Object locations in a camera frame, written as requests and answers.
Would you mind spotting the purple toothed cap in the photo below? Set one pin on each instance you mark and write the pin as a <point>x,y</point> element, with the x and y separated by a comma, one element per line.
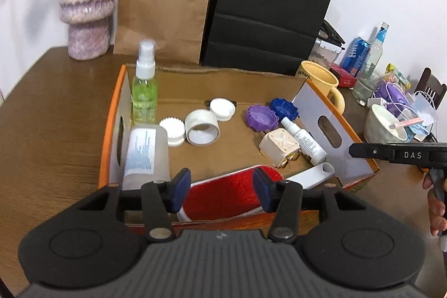
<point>262,118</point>

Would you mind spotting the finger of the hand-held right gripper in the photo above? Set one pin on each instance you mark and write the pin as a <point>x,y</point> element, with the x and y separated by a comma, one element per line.
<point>370,151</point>

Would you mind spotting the pink mottled vase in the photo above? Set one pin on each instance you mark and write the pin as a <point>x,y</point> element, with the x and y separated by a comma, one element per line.
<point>87,4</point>

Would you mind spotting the blue toothed cap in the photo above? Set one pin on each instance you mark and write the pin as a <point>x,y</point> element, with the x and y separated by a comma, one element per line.
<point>283,108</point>

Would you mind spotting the person's right hand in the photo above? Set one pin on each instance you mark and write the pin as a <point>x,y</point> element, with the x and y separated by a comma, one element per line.
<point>438,214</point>

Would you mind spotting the dark wooden chair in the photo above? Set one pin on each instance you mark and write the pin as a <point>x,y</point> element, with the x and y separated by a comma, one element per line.
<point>431,86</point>

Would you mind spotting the brown paper bag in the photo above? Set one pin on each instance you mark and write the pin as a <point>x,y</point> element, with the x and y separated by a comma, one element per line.
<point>164,1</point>

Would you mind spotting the blue and white tissue pack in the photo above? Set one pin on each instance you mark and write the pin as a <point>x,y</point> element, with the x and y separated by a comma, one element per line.
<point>420,130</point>

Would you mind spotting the blue drink can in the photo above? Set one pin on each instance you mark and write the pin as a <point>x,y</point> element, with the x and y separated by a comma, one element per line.
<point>355,55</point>

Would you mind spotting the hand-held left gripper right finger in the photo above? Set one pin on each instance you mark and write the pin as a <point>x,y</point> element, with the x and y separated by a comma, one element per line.
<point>263,191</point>

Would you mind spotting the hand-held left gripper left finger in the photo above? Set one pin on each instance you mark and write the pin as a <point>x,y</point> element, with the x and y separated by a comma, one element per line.
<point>181,188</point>

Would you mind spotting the orange cardboard box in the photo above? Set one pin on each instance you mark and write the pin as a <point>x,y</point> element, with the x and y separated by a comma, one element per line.
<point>230,88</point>

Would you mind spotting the clear container with black lid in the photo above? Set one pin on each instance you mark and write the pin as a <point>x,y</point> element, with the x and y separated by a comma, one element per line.
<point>324,52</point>

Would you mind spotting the red and white lint brush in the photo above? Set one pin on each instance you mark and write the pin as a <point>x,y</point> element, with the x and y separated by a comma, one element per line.
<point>223,193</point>

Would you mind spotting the large white plastic bottle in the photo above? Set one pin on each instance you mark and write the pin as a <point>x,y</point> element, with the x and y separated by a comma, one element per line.
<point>145,155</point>

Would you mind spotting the colourful snack packet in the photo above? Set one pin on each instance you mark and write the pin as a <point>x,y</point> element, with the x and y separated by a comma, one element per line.
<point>398,74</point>

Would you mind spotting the red flat box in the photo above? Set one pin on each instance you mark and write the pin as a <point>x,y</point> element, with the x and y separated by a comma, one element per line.
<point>344,76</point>

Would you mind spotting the black paper bag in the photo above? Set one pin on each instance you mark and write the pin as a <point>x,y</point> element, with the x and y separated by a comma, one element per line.
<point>269,4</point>

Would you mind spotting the white bowl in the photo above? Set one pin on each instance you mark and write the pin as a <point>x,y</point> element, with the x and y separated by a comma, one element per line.
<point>380,127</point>

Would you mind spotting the small white spray bottle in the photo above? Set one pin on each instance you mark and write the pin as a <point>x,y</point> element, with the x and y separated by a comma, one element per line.
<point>307,144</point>

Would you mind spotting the clear plastic bottle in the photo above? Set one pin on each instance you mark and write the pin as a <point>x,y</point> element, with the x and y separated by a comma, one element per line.
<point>372,64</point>

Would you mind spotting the pink plastic spoon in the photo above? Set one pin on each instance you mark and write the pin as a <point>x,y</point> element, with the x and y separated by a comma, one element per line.
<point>407,123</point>

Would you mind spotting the yellow mug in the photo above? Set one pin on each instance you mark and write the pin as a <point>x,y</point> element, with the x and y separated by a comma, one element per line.
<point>319,78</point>

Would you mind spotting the white ridged bottle cap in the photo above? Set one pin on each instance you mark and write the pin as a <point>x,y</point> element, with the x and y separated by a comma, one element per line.
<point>222,108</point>
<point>173,130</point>

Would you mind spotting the cream square perfume bottle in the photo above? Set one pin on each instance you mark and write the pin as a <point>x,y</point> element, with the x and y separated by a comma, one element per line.
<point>279,146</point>

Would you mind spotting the green spray bottle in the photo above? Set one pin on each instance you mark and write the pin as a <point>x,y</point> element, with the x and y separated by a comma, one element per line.
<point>144,95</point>

